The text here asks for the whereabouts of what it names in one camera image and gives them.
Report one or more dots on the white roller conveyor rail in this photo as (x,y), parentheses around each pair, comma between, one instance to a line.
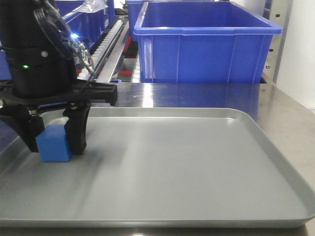
(103,50)

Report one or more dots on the blue plastic bin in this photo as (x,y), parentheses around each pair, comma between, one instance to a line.
(202,42)
(86,27)

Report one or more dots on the grey metal tray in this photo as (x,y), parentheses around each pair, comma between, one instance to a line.
(158,167)

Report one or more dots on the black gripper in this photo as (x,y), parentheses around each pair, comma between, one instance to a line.
(21,114)

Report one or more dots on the blue foam cube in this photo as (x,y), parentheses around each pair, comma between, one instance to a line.
(53,145)

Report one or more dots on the clear plastic bag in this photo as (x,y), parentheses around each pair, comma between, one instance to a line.
(91,6)

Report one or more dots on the grey metal shelf upright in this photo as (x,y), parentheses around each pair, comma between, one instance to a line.
(277,11)

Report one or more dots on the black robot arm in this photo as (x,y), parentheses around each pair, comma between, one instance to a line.
(40,88)

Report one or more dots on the blue plastic bin left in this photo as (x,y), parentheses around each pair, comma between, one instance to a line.
(86,27)

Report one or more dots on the blue plastic bin right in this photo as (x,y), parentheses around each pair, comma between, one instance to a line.
(202,42)

